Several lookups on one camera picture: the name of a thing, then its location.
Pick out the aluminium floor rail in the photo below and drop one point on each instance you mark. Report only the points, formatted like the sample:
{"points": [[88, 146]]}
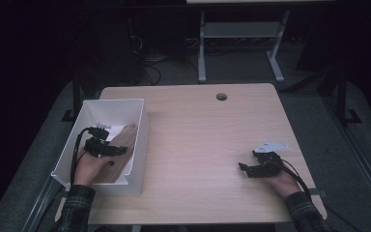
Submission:
{"points": [[37, 209], [364, 167]]}

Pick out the white box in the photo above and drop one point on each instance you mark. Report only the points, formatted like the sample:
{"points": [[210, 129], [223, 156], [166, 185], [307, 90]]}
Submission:
{"points": [[106, 112]]}

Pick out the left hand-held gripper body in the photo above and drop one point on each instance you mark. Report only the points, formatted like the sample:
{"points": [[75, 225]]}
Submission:
{"points": [[96, 141]]}

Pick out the grey metal desk frame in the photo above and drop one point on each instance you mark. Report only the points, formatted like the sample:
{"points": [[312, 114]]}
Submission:
{"points": [[241, 29]]}

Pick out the round table grommet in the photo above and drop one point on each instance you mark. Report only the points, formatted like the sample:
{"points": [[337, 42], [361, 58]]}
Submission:
{"points": [[221, 96]]}

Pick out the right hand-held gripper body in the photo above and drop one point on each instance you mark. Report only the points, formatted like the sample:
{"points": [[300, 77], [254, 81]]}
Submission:
{"points": [[269, 161]]}

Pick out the black stand post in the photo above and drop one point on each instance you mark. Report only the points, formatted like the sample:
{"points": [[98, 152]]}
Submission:
{"points": [[76, 93], [342, 93]]}

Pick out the person's right hand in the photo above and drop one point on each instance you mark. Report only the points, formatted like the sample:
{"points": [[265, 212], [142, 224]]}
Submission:
{"points": [[285, 183]]}

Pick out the person's left hand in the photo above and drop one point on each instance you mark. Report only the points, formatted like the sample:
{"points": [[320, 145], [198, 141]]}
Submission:
{"points": [[90, 169]]}

